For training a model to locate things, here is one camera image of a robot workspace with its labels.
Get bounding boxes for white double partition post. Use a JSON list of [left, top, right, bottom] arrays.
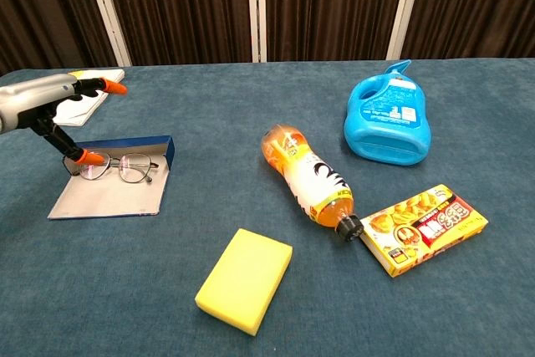
[[247, 0, 268, 64]]

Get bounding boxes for blue glasses case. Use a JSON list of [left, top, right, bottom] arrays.
[[47, 135, 176, 221]]

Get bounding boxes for dark brown curtain panel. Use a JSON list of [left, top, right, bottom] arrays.
[[265, 0, 409, 62], [0, 0, 118, 76], [98, 0, 253, 68], [400, 0, 535, 60]]

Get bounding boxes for yellow sponge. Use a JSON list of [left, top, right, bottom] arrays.
[[194, 227, 293, 336]]

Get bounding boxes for blue detergent pump bottle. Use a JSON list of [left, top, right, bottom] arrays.
[[343, 59, 432, 166]]

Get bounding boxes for orange drink bottle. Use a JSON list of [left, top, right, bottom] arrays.
[[261, 124, 364, 244]]

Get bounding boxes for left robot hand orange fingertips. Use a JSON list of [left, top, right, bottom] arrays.
[[0, 73, 129, 166]]

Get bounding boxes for yellow and white book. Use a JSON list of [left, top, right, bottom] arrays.
[[53, 68, 125, 127]]

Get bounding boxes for yellow snack box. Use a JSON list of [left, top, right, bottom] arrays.
[[359, 183, 489, 278]]

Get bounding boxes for blue felt table cloth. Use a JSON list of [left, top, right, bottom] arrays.
[[0, 55, 535, 357]]

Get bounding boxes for black eyeglasses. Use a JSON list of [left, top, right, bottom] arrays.
[[62, 151, 160, 185]]

